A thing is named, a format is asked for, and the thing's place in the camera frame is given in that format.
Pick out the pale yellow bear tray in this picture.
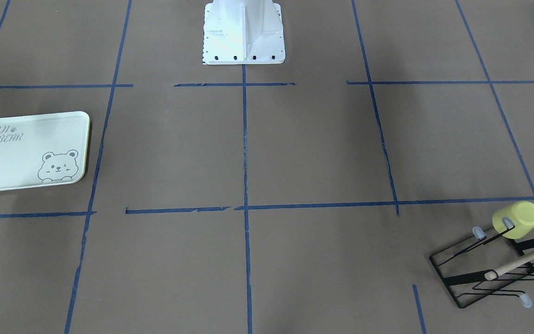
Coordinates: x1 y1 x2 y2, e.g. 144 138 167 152
0 111 91 192

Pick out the yellow cup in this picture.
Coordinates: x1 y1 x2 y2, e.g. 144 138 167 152
492 201 534 239

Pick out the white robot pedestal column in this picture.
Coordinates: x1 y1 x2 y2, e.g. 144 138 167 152
202 0 286 65

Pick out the black wire cup rack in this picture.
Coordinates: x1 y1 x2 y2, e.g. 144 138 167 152
429 226 534 309

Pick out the wooden rack handle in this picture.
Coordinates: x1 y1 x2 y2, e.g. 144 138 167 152
484 239 534 281

